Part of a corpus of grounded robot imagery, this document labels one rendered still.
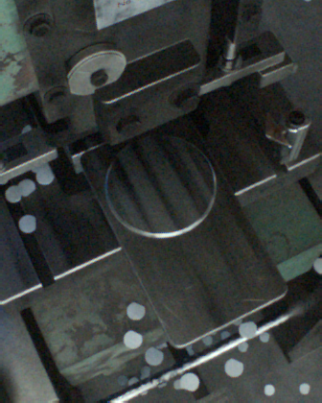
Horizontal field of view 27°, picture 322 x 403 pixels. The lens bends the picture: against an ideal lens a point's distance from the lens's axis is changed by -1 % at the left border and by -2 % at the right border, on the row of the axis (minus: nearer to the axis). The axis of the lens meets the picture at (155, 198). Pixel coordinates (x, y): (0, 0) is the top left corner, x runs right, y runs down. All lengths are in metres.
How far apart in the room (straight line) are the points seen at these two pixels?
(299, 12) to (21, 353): 1.33
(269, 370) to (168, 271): 0.81
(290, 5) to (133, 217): 1.27
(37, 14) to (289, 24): 1.48
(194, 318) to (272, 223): 0.24
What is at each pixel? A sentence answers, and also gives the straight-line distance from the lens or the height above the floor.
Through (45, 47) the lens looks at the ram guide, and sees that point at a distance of 0.49.
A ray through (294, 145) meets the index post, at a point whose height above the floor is 0.75.
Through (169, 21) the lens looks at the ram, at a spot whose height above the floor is 1.01.
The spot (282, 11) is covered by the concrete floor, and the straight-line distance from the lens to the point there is 1.93.
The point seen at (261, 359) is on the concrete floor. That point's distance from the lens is 1.53.
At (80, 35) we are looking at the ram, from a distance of 0.56.
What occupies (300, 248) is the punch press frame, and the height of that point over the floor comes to 0.65.
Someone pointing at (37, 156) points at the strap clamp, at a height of 0.76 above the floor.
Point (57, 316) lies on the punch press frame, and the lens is 0.88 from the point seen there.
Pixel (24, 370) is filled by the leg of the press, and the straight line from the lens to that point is 0.87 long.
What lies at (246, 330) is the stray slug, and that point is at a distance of 0.87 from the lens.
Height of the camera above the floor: 1.49
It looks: 67 degrees down
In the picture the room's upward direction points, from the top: 1 degrees counter-clockwise
